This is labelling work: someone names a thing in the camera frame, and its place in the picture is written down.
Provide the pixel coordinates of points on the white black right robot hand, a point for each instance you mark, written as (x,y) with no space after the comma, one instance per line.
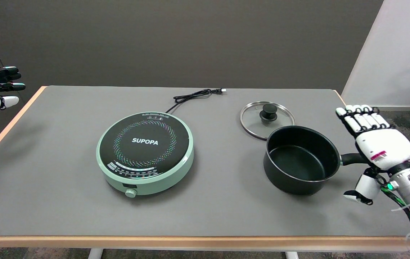
(384,147)

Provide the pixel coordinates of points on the grey table mat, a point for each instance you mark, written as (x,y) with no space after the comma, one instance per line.
(64,180)

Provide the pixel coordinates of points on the glass lid with black knob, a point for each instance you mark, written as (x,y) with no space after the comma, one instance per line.
(267,115)

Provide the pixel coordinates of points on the white table leg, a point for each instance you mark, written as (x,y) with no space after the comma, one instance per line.
(95,254)
(292,255)

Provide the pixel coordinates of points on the green round induction cooker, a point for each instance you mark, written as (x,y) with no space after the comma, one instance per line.
(143,151)

